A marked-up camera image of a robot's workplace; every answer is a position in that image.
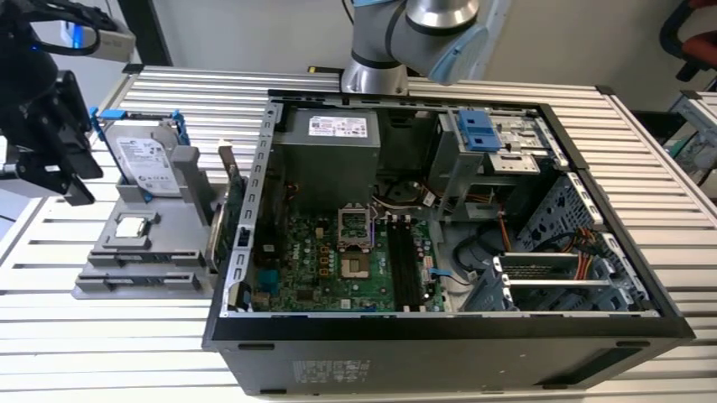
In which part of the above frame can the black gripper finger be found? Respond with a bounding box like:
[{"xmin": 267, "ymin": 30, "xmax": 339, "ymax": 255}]
[
  {"xmin": 55, "ymin": 70, "xmax": 106, "ymax": 181},
  {"xmin": 4, "ymin": 133, "xmax": 95, "ymax": 207}
]

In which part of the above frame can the black RAM slot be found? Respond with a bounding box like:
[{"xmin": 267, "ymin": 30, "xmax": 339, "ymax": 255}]
[
  {"xmin": 393, "ymin": 216, "xmax": 410, "ymax": 311},
  {"xmin": 399, "ymin": 216, "xmax": 417, "ymax": 311},
  {"xmin": 405, "ymin": 216, "xmax": 425, "ymax": 311},
  {"xmin": 386, "ymin": 216, "xmax": 403, "ymax": 311}
]

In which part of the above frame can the hard disk in blue carrier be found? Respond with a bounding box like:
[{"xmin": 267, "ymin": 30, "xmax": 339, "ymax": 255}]
[{"xmin": 87, "ymin": 107, "xmax": 192, "ymax": 202}]

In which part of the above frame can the silver CPU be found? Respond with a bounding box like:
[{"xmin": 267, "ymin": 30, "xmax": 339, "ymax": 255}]
[{"xmin": 114, "ymin": 217, "xmax": 150, "ymax": 239}]

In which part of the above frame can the grey parts rack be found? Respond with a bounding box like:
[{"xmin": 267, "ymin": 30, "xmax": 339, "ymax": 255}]
[{"xmin": 72, "ymin": 145, "xmax": 226, "ymax": 300}]

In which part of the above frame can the green graphics card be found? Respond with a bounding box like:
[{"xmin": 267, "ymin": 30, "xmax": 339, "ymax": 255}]
[{"xmin": 203, "ymin": 137, "xmax": 253, "ymax": 272}]

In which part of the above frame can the grey power supply unit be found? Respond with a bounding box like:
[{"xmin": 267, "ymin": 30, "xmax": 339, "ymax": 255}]
[{"xmin": 273, "ymin": 107, "xmax": 383, "ymax": 213}]

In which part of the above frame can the green motherboard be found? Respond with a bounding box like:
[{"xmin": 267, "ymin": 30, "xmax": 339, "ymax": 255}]
[{"xmin": 249, "ymin": 209, "xmax": 449, "ymax": 314}]

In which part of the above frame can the metal socket cover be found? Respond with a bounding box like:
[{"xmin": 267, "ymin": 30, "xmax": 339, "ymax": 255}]
[{"xmin": 337, "ymin": 202, "xmax": 377, "ymax": 249}]

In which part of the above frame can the CPU socket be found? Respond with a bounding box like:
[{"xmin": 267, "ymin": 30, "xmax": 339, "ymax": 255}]
[{"xmin": 338, "ymin": 246, "xmax": 375, "ymax": 281}]

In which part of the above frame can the black cooler fan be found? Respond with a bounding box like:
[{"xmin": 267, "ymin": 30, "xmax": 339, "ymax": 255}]
[{"xmin": 386, "ymin": 180, "xmax": 426, "ymax": 207}]

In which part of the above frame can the grey metal drive cage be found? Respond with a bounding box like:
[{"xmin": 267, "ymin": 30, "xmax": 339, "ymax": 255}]
[{"xmin": 429, "ymin": 109, "xmax": 554, "ymax": 220}]

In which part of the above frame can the blue drive latch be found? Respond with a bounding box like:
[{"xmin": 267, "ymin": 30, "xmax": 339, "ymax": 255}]
[{"xmin": 456, "ymin": 109, "xmax": 504, "ymax": 154}]

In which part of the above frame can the black open PC case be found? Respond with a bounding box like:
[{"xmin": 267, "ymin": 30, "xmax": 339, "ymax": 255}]
[{"xmin": 200, "ymin": 88, "xmax": 697, "ymax": 396}]

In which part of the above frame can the metal disk bay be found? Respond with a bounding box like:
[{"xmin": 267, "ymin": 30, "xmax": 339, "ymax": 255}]
[{"xmin": 464, "ymin": 250, "xmax": 640, "ymax": 314}]

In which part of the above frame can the red black office chair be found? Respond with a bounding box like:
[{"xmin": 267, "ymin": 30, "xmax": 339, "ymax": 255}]
[{"xmin": 658, "ymin": 0, "xmax": 717, "ymax": 83}]

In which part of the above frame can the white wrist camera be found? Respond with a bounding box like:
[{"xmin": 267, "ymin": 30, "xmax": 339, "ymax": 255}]
[{"xmin": 72, "ymin": 24, "xmax": 138, "ymax": 65}]

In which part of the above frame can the black upright post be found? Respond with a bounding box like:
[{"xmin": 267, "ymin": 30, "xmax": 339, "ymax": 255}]
[{"xmin": 122, "ymin": 0, "xmax": 174, "ymax": 76}]

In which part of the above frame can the orange yellow wire bundle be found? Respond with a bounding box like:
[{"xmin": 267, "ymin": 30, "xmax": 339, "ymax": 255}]
[{"xmin": 569, "ymin": 228, "xmax": 600, "ymax": 281}]

